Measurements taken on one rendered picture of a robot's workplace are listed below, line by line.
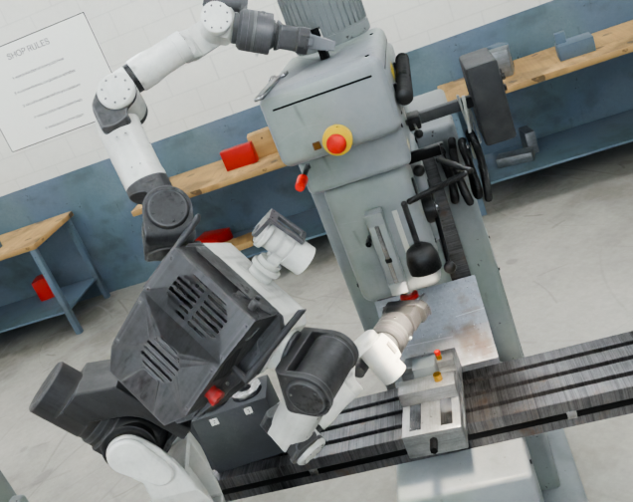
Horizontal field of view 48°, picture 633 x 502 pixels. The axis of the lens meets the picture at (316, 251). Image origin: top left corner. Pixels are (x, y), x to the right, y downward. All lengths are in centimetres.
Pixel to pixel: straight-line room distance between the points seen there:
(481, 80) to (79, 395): 118
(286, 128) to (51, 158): 541
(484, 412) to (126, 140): 111
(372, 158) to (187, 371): 61
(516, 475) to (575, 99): 458
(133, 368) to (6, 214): 586
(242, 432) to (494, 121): 107
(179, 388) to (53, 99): 542
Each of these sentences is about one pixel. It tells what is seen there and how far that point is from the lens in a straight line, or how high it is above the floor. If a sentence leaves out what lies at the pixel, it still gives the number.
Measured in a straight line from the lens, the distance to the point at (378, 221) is 159.
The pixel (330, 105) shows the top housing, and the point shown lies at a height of 183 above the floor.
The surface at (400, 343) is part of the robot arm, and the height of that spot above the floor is 124.
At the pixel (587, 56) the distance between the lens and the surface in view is 531.
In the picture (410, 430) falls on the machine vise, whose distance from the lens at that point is 182.
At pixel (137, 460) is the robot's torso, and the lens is 150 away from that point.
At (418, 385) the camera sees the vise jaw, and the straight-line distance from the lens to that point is 189.
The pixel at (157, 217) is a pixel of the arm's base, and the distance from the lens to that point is 139.
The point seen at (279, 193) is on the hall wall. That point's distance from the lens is 623.
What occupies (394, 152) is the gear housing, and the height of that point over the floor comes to 167.
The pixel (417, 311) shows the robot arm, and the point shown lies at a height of 125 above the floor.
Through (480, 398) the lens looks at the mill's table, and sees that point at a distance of 197.
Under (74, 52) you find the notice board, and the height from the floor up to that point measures 211.
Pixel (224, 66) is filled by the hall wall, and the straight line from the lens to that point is 605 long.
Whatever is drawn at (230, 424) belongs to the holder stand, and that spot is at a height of 107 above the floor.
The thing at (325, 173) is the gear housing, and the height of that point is 167.
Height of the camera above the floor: 209
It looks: 21 degrees down
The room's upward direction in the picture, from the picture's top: 22 degrees counter-clockwise
